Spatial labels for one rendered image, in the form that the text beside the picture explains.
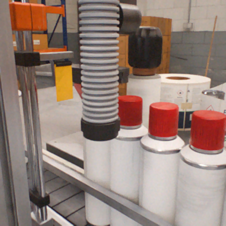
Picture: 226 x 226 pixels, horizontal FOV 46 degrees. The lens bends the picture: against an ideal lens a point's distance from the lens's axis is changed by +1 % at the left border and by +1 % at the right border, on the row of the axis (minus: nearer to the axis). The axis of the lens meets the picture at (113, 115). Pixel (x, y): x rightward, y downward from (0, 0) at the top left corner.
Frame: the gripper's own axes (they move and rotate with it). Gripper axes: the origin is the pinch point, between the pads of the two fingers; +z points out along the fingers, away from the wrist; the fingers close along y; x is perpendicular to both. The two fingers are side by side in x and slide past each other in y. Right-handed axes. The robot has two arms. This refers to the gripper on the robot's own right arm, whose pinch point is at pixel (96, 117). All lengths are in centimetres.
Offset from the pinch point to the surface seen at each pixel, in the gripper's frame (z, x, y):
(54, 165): 5.4, 10.4, -1.0
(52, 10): -51, -256, 378
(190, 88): 0.7, -39.7, 2.1
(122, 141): -1.9, 8.9, -14.0
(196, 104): 5.9, -41.7, 0.8
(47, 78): 30, -120, 200
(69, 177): 6.0, 10.6, -5.0
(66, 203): 13.6, 8.4, -0.8
